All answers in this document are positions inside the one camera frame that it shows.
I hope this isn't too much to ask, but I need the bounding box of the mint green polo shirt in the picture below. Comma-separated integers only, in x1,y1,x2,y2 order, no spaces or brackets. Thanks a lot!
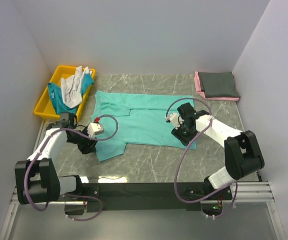
91,91,194,162

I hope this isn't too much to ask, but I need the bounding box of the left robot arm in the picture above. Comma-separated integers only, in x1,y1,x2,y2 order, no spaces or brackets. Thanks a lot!
15,112,97,205

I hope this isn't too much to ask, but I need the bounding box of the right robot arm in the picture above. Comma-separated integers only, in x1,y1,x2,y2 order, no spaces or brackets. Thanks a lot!
165,103,264,192

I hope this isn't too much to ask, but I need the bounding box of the teal t shirt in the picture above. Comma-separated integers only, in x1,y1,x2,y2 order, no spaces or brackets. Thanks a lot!
47,72,95,117

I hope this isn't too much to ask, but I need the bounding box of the white t shirt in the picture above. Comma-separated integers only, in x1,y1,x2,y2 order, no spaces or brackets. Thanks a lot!
60,66,94,109

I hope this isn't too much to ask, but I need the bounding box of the folded pink t shirt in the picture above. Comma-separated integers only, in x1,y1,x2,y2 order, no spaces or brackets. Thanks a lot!
194,71,240,102

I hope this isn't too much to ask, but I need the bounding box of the folded dark grey t shirt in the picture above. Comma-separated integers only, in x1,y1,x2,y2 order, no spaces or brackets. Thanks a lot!
198,71,240,98

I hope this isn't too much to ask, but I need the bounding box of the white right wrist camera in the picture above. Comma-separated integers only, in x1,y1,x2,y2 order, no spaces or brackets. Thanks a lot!
165,112,183,129

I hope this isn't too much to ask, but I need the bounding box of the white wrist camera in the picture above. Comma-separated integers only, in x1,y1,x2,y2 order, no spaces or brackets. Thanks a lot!
87,122,104,138
165,112,183,129

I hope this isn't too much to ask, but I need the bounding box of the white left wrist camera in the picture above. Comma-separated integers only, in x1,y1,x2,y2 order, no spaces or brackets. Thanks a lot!
87,122,104,138

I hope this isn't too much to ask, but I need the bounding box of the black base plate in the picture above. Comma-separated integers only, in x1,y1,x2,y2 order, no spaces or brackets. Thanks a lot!
53,181,233,216

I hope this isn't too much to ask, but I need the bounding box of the aluminium frame rail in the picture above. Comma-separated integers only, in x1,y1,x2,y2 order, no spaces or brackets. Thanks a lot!
0,119,287,240

